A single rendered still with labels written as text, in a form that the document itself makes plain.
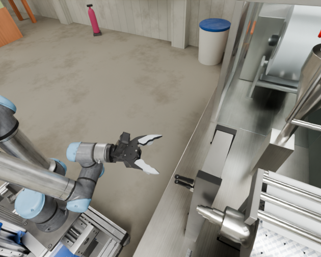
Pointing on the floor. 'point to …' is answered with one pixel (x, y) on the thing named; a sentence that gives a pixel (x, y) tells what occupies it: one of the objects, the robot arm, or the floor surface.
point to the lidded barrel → (212, 40)
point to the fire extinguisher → (94, 21)
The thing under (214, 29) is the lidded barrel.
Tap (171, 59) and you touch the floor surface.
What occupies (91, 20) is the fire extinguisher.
